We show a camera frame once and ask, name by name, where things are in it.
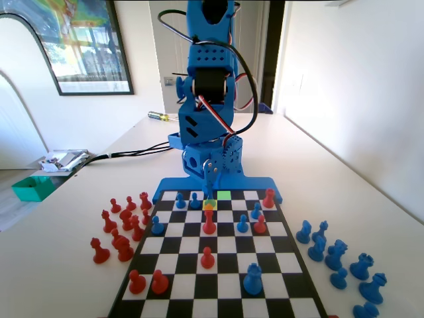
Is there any tall red piece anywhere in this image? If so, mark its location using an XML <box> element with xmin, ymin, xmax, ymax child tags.
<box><xmin>201</xmin><ymin>210</ymin><xmax>217</xmax><ymax>235</ymax></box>

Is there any red chess rook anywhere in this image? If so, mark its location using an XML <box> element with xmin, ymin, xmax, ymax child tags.
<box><xmin>262</xmin><ymin>187</ymin><xmax>276</xmax><ymax>209</ymax></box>
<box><xmin>138</xmin><ymin>191</ymin><xmax>152</xmax><ymax>211</ymax></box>

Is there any red chess piece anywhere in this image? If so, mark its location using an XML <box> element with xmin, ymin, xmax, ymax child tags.
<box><xmin>90</xmin><ymin>237</ymin><xmax>111</xmax><ymax>265</ymax></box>
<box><xmin>110</xmin><ymin>227</ymin><xmax>124</xmax><ymax>248</ymax></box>
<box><xmin>131</xmin><ymin>215</ymin><xmax>146</xmax><ymax>242</ymax></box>
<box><xmin>119</xmin><ymin>208</ymin><xmax>133</xmax><ymax>232</ymax></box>
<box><xmin>115</xmin><ymin>235</ymin><xmax>135</xmax><ymax>263</ymax></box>
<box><xmin>101</xmin><ymin>209</ymin><xmax>114</xmax><ymax>234</ymax></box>

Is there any blue chess knight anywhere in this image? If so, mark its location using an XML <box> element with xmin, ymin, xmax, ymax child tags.
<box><xmin>295</xmin><ymin>220</ymin><xmax>313</xmax><ymax>244</ymax></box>

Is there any blue chess piece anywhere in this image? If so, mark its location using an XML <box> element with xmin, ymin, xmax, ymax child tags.
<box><xmin>312</xmin><ymin>221</ymin><xmax>329</xmax><ymax>242</ymax></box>
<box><xmin>324</xmin><ymin>239</ymin><xmax>348</xmax><ymax>271</ymax></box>
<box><xmin>307</xmin><ymin>235</ymin><xmax>327</xmax><ymax>262</ymax></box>

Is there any black and white chessboard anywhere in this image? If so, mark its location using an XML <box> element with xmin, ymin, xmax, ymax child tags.
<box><xmin>107</xmin><ymin>189</ymin><xmax>329</xmax><ymax>318</ymax></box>

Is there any white door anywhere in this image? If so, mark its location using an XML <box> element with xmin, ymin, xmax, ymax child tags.
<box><xmin>148</xmin><ymin>0</ymin><xmax>266</xmax><ymax>115</ymax></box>

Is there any pile of papers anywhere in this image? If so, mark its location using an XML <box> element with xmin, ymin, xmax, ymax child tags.
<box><xmin>37</xmin><ymin>148</ymin><xmax>91</xmax><ymax>174</ymax></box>

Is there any black framed poster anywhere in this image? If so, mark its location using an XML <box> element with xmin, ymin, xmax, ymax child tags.
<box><xmin>0</xmin><ymin>0</ymin><xmax>135</xmax><ymax>97</ymax></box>

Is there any green plastic box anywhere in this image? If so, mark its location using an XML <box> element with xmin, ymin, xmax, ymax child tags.
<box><xmin>11</xmin><ymin>176</ymin><xmax>56</xmax><ymax>203</ymax></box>

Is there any blue camera housing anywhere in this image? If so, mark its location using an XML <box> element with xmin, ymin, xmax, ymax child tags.
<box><xmin>183</xmin><ymin>144</ymin><xmax>213</xmax><ymax>180</ymax></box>

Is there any blue base plate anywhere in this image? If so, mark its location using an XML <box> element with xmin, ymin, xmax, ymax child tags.
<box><xmin>152</xmin><ymin>177</ymin><xmax>284</xmax><ymax>205</ymax></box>

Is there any red white black servo wire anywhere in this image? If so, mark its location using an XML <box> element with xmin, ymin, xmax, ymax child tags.
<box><xmin>197</xmin><ymin>94</ymin><xmax>237</xmax><ymax>136</ymax></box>

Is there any thick black cable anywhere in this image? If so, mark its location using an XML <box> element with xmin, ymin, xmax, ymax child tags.
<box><xmin>157</xmin><ymin>9</ymin><xmax>260</xmax><ymax>137</ymax></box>

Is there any yellow handled screwdriver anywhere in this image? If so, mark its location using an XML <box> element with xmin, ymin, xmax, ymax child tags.
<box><xmin>147</xmin><ymin>111</ymin><xmax>182</xmax><ymax>124</ymax></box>

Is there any black cable bundle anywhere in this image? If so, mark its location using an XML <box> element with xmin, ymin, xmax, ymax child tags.
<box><xmin>71</xmin><ymin>140</ymin><xmax>175</xmax><ymax>172</ymax></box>

